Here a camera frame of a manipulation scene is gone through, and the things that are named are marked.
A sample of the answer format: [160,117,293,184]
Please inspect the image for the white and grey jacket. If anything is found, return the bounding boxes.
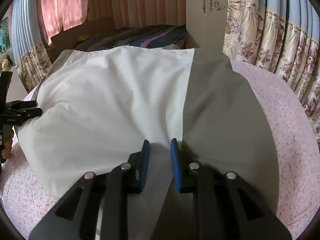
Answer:
[17,46,279,239]

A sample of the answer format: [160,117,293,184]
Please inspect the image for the person's left hand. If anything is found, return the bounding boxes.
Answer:
[1,130,14,160]

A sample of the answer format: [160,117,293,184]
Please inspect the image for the white side cabinet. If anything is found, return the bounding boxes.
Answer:
[7,66,28,102]

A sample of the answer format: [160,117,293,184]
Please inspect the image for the plush toy on cabinet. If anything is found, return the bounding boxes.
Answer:
[1,55,13,72]

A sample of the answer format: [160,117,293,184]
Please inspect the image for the blue floral curtain left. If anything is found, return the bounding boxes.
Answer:
[11,0,52,92]

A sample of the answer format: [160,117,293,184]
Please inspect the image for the blue floral curtain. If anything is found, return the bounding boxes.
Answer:
[11,0,52,92]
[222,0,320,140]

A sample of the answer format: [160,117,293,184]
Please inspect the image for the brown wooden headboard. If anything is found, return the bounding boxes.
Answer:
[51,17,115,54]

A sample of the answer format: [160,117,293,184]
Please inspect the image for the yellow toy on bed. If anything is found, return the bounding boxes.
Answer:
[78,35,89,42]

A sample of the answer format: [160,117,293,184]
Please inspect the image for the pink window curtain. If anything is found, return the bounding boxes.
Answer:
[36,0,88,46]

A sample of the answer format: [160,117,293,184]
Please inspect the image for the blue floral curtain right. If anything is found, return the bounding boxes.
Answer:
[222,0,320,140]

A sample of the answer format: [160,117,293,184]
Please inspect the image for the white wardrobe with decals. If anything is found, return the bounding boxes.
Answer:
[186,0,228,52]

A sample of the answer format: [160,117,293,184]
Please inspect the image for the green blue wall poster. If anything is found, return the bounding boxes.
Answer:
[0,17,11,55]

